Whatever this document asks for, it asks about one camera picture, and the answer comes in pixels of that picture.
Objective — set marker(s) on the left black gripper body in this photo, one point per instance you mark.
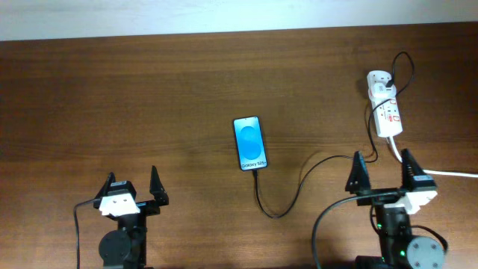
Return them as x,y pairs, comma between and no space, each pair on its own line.
147,208

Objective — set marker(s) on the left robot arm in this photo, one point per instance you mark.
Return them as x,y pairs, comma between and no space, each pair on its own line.
125,247

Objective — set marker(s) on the blue Galaxy smartphone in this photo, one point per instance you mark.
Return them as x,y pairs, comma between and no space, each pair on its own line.
250,143

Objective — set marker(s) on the white USB charger adapter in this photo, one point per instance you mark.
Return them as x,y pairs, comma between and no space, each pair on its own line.
379,91

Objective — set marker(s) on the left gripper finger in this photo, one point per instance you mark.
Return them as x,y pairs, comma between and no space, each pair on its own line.
156,188
105,188

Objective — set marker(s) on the white power strip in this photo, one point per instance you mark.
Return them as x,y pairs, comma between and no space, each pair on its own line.
385,112

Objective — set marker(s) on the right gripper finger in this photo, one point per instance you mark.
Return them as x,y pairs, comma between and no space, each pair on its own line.
358,181
412,173

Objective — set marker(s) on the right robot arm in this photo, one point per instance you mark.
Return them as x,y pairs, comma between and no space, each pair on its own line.
400,248

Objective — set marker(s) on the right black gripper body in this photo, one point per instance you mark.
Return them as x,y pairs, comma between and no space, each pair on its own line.
383,200

